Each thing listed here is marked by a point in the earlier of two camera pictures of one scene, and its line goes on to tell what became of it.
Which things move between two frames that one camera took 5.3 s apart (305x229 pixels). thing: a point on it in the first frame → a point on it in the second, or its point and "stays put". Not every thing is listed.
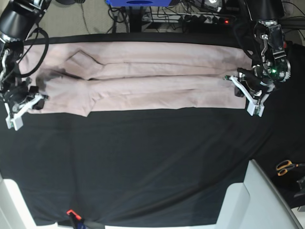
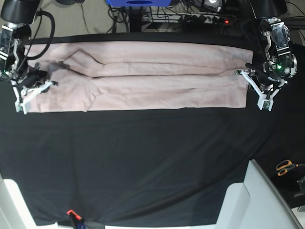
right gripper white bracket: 254,107 → 266,100
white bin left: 14,214 stays put
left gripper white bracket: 16,121 → 23,93
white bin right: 255,203 stays put
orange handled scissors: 284,166 stays put
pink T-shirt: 84,77 stays put
